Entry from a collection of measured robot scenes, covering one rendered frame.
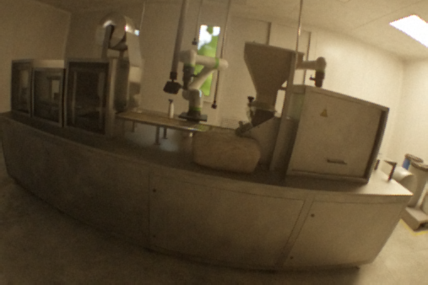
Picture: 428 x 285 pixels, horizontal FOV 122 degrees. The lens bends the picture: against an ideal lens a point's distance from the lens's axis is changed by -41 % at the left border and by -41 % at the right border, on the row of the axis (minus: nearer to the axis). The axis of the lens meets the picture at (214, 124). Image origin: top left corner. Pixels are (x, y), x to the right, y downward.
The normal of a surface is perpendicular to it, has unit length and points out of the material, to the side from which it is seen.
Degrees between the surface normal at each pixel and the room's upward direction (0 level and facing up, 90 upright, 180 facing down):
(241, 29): 90
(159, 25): 90
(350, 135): 90
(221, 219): 90
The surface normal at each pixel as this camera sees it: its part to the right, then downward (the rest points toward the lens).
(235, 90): -0.11, 0.20
